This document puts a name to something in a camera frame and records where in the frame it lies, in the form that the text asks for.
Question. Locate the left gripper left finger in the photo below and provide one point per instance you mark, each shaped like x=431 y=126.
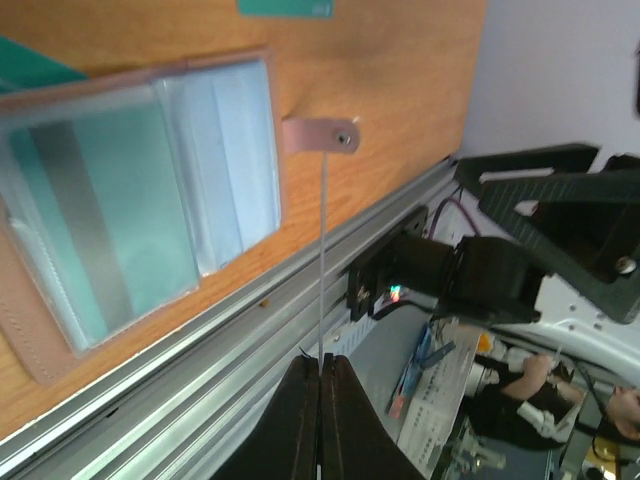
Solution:
x=283 y=443

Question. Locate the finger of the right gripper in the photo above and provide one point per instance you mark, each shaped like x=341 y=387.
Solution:
x=565 y=158
x=583 y=227

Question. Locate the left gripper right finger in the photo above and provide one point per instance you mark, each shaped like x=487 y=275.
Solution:
x=354 y=443

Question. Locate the teal VIP card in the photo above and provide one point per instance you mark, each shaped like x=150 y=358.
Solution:
x=22 y=68

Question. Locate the seated person in background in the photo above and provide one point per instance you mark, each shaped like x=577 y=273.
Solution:
x=534 y=409

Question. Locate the aluminium front rail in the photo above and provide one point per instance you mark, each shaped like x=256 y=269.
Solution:
x=178 y=409

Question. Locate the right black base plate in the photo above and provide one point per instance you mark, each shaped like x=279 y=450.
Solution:
x=370 y=272

